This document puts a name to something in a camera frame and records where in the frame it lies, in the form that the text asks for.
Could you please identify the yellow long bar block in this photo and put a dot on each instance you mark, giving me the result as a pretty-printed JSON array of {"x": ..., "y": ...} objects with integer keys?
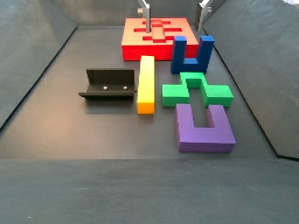
[{"x": 145, "y": 86}]

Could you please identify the green zigzag block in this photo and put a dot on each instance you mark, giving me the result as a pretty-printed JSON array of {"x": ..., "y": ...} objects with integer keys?
[{"x": 213, "y": 94}]

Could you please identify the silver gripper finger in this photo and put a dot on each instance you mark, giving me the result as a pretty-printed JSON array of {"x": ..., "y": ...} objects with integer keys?
[
  {"x": 201, "y": 11},
  {"x": 144, "y": 11}
]

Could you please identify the red puzzle board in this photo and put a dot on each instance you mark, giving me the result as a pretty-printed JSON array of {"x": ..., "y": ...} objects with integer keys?
[{"x": 156, "y": 42}]

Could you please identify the black angled fixture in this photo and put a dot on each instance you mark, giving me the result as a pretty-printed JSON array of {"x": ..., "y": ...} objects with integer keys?
[{"x": 109, "y": 84}]

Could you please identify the blue U-shaped block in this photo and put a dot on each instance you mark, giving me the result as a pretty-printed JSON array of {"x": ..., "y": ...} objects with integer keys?
[{"x": 196, "y": 64}]

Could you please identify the purple U-shaped block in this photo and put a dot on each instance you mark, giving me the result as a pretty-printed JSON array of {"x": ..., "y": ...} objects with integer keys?
[{"x": 213, "y": 138}]

